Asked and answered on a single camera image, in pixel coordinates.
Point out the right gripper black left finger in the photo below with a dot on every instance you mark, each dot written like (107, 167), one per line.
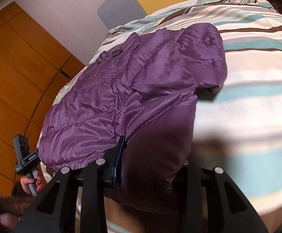
(54, 209)

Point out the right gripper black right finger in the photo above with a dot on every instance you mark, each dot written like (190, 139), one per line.
(228, 209)

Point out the purple puffer jacket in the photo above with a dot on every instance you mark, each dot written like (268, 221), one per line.
(143, 89)

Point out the brown furry sleeve forearm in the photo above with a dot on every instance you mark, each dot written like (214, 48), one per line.
(13, 207)

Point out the person's left hand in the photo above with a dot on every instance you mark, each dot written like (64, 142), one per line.
(38, 182)

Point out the orange wooden wardrobe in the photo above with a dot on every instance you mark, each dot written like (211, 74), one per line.
(33, 68)

